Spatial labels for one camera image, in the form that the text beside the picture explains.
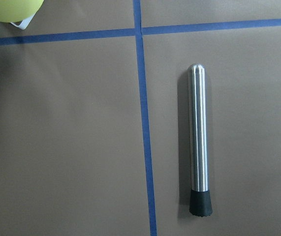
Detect steel muddler black tip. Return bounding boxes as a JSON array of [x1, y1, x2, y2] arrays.
[[187, 63, 213, 217]]

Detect white cup rack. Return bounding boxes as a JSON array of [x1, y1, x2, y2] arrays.
[[10, 14, 35, 30]]

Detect yellow-green upside-down cup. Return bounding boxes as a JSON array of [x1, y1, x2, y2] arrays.
[[0, 0, 44, 23]]

